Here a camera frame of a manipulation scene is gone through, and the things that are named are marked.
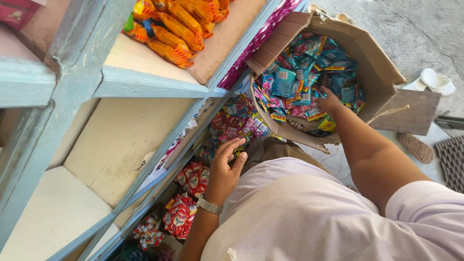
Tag strip of magenta sachets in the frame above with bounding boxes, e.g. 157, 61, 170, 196
217, 0, 302, 90

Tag person's left hand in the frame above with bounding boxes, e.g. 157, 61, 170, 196
204, 138, 248, 203

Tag dark red carton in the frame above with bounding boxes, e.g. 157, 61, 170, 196
0, 0, 43, 30

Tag dark woven door mat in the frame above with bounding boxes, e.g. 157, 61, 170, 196
434, 134, 464, 194

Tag brown wooden board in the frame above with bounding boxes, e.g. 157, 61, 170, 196
368, 88, 442, 137

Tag white plastic sandal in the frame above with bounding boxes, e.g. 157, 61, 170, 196
402, 77, 429, 91
420, 68, 457, 96

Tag grey metal bar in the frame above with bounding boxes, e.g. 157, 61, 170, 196
434, 115, 464, 131

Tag pile of teal pink sachets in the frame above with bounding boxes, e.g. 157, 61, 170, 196
253, 31, 366, 138

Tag pile of red detergent packets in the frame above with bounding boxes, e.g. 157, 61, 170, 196
162, 161, 211, 240

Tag person's white shirt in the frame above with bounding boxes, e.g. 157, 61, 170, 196
200, 157, 464, 261

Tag brown sandal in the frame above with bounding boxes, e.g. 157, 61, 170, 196
396, 132, 435, 165

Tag pile of red pink sachets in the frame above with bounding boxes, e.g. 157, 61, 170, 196
200, 93, 272, 161

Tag group of small white bottles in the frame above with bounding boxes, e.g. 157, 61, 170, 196
132, 215, 167, 251

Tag pile of orange snack packets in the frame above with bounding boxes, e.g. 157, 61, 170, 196
123, 0, 233, 69

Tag person's khaki trousers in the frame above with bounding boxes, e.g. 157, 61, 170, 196
241, 137, 328, 175

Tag pale blue wooden shelf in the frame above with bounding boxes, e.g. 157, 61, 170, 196
0, 0, 309, 261

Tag person's right hand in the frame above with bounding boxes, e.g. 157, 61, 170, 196
314, 86, 344, 117

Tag brown cardboard box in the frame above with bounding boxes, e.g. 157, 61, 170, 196
246, 11, 410, 154

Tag silver metal wristwatch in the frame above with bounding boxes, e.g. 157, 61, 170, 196
196, 197, 224, 216

